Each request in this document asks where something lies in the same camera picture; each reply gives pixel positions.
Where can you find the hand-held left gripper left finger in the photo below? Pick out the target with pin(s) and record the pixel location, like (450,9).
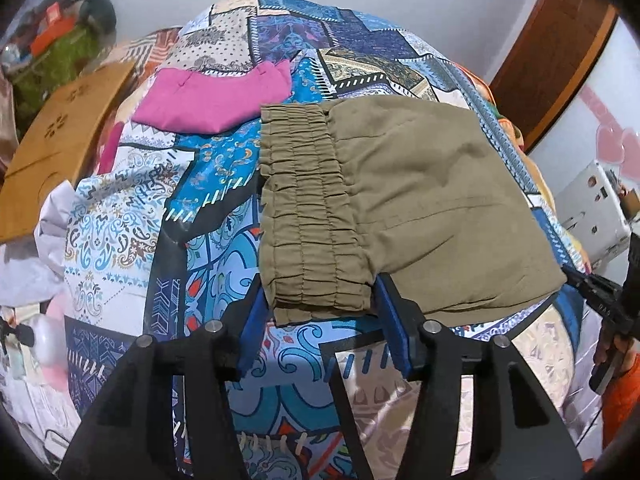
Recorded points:
(252,322)

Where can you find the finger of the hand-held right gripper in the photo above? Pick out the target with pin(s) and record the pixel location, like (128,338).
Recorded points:
(597,292)

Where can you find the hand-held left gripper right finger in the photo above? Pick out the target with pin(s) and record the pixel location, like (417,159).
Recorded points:
(393,325)

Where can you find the olive green pants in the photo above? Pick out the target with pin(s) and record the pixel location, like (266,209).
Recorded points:
(425,195)

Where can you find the person's right forearm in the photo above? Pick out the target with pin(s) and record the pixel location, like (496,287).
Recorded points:
(625,410)

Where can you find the person's right hand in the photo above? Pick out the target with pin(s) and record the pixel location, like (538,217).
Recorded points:
(622,355)

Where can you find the white sewing machine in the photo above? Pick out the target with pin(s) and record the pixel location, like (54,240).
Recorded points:
(592,210)

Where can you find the patchwork printed blanket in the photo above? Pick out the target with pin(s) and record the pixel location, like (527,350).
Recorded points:
(210,200)

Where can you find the pink folded garment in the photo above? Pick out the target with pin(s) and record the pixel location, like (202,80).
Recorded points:
(210,102)

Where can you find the white crumpled cloth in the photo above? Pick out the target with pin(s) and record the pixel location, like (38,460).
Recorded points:
(32,255)

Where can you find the wooden door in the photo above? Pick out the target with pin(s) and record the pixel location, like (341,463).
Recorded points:
(547,55)

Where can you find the wooden folding board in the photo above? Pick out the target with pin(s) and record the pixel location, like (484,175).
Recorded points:
(55,150)

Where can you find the striped orange cloth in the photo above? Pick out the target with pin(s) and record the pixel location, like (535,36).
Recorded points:
(145,50)

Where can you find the green cloth bundle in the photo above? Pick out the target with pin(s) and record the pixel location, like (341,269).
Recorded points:
(47,75)

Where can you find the grey plush item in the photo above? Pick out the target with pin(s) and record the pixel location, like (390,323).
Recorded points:
(90,5)

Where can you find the orange box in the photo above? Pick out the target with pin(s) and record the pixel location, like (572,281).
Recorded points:
(50,27)

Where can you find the pink heart wall sticker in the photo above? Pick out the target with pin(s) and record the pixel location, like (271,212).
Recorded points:
(612,135)

